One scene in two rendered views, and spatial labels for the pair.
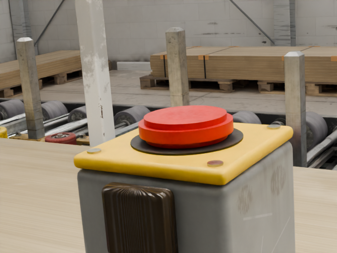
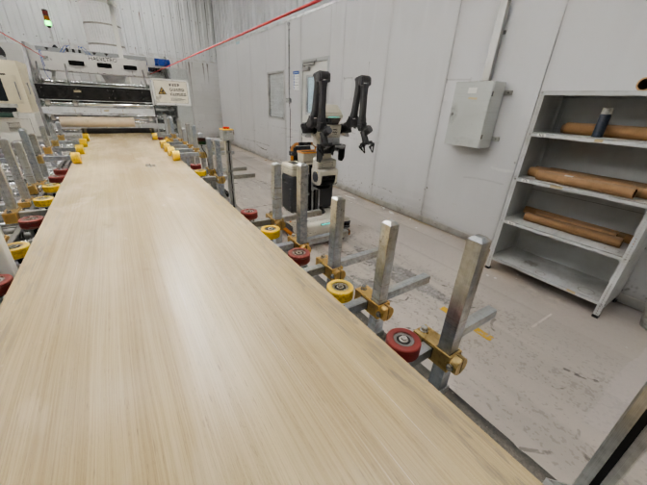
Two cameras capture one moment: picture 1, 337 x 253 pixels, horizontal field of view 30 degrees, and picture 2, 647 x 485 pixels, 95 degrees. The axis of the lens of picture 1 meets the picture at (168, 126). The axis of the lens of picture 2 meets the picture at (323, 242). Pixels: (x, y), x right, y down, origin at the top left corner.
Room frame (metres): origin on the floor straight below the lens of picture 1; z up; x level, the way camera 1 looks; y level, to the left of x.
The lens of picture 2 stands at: (1.84, 1.39, 1.39)
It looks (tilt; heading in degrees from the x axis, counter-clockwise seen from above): 25 degrees down; 203
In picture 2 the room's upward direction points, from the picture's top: 3 degrees clockwise
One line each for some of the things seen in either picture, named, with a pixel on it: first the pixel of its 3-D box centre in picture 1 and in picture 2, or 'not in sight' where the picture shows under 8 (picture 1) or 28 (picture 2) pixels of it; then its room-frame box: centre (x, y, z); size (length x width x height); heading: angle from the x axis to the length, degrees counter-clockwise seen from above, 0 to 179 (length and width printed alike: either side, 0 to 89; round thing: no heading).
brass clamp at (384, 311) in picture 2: not in sight; (373, 302); (1.04, 1.23, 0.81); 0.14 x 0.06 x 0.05; 58
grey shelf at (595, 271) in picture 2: not in sight; (580, 200); (-1.10, 2.33, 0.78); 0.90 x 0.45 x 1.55; 58
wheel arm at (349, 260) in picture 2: not in sight; (341, 263); (0.84, 1.04, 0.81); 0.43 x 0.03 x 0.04; 148
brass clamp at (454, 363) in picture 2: not in sight; (438, 349); (1.18, 1.44, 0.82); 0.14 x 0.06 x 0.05; 58
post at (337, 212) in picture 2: not in sight; (334, 258); (0.92, 1.04, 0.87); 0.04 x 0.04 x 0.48; 58
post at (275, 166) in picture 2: not in sight; (276, 211); (0.65, 0.62, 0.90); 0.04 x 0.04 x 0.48; 58
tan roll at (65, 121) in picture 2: not in sight; (117, 121); (-0.95, -2.93, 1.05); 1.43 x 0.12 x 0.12; 148
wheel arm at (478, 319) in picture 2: not in sight; (448, 336); (1.11, 1.47, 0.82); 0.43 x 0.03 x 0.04; 148
